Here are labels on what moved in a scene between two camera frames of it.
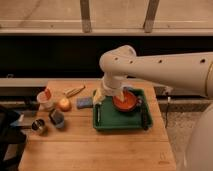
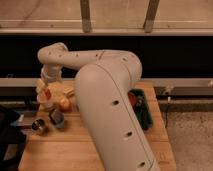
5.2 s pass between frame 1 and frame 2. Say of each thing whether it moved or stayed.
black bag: stayed
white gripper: moved
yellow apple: stayed
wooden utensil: stayed
